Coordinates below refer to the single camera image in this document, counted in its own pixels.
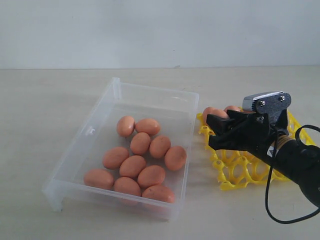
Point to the clear plastic bin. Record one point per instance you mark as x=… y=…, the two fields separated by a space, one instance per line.
x=175 y=110

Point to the yellow plastic egg tray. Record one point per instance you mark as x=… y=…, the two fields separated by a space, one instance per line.
x=236 y=169

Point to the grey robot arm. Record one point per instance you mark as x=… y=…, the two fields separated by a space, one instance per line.
x=298 y=162

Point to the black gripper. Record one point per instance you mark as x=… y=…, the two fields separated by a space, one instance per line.
x=253 y=133

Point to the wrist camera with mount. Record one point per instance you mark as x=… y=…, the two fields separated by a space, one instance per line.
x=272 y=103

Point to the brown egg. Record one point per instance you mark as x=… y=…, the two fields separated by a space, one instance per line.
x=151 y=176
x=99 y=178
x=127 y=185
x=175 y=158
x=159 y=146
x=140 y=143
x=248 y=112
x=232 y=108
x=159 y=193
x=126 y=126
x=208 y=110
x=114 y=157
x=220 y=113
x=148 y=125
x=132 y=166

